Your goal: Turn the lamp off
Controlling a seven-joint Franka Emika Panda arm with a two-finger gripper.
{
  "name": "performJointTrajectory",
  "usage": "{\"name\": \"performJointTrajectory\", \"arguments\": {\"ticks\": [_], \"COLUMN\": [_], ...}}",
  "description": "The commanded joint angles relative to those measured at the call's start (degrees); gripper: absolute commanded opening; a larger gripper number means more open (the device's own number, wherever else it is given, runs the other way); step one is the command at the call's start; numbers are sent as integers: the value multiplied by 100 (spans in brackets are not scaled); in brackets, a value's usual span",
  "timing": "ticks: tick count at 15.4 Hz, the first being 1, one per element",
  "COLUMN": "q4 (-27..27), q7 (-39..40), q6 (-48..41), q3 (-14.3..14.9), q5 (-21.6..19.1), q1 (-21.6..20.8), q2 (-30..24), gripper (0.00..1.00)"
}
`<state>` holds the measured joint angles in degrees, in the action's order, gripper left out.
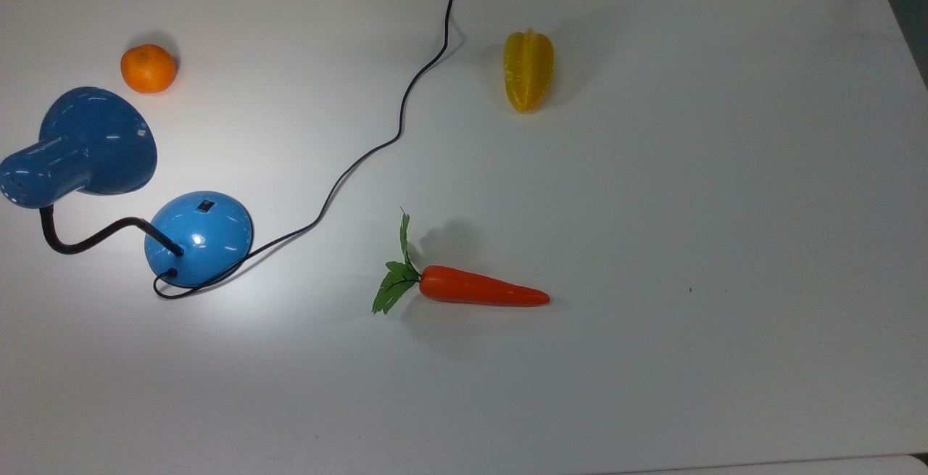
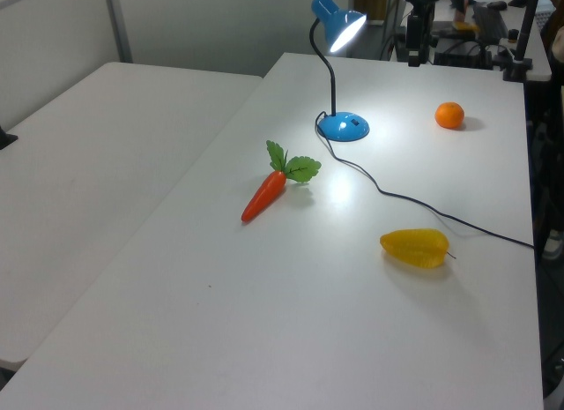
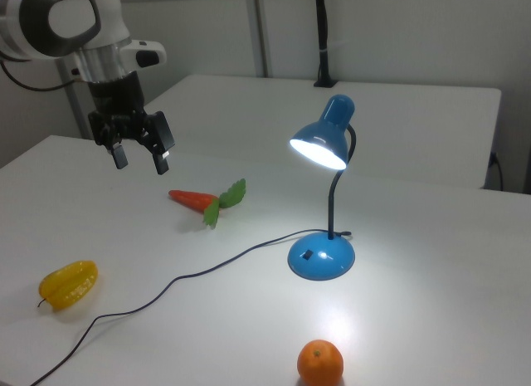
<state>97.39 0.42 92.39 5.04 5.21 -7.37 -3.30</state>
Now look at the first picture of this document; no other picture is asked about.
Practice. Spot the blue gooseneck desk lamp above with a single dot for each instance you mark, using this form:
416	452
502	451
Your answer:
203	243

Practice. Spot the orange carrot with green leaves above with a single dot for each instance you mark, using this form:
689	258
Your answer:
471	288

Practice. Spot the yellow starfruit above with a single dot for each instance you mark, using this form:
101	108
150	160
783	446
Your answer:
528	72

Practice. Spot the orange mandarin fruit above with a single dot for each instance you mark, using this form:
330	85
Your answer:
148	69

